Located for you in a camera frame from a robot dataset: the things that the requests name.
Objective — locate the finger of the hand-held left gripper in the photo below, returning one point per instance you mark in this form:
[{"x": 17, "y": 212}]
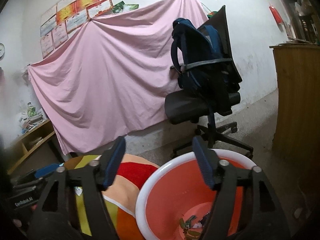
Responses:
[{"x": 47, "y": 170}]

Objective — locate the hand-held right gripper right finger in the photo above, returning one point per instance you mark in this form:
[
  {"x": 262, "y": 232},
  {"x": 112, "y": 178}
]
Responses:
[{"x": 203, "y": 165}]

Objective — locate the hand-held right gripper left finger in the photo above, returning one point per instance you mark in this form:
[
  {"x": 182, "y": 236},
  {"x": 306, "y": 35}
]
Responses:
[{"x": 115, "y": 165}]

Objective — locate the red basin with white rim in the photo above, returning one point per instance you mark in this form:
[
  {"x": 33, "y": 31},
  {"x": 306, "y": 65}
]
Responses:
[{"x": 170, "y": 200}]

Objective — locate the red berry twig with leaves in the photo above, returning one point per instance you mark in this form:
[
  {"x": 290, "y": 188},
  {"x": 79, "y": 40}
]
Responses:
[{"x": 186, "y": 223}]

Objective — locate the person's left hand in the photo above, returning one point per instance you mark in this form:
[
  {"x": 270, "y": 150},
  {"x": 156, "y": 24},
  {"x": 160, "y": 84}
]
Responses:
[{"x": 17, "y": 222}]

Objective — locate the colourful printed blanket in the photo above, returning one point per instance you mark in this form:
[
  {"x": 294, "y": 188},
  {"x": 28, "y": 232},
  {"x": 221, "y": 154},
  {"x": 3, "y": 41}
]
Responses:
[{"x": 130, "y": 170}]

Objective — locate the low wooden shelf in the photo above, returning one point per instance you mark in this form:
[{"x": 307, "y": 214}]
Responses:
[{"x": 37, "y": 132}]

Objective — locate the pile of books and papers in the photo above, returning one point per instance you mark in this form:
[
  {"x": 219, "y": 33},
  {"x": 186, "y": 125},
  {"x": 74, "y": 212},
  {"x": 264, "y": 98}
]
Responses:
[{"x": 33, "y": 121}]

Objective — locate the black office chair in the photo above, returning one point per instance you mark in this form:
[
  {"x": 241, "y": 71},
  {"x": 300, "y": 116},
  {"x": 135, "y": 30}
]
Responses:
[{"x": 187, "y": 105}]

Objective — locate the green glass jar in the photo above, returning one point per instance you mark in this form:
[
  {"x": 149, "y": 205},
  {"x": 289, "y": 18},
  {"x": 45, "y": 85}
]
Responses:
[{"x": 31, "y": 109}]

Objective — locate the pink hanging sheet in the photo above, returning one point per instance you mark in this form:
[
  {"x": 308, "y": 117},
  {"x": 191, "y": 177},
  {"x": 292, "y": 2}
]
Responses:
[{"x": 112, "y": 80}]

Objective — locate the dark blue backpack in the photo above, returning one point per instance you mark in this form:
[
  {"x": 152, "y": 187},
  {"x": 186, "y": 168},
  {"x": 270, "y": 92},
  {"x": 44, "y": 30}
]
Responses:
[{"x": 200, "y": 75}]

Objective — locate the wooden cabinet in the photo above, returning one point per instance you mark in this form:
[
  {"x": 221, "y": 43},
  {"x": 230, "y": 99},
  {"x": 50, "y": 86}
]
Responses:
[{"x": 297, "y": 100}]

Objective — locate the round wall clock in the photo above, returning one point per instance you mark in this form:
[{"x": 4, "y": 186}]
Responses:
[{"x": 1, "y": 50}]

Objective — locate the group of wall certificates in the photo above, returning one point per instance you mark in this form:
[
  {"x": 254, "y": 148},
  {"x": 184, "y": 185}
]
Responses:
[{"x": 60, "y": 33}]

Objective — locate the small green wall ornament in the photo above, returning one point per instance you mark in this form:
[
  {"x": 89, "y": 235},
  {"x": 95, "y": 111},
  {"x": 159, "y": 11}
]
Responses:
[{"x": 212, "y": 14}]

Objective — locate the green wall poster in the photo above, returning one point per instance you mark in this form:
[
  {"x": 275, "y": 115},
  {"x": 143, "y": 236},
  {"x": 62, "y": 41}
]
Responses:
[{"x": 123, "y": 7}]

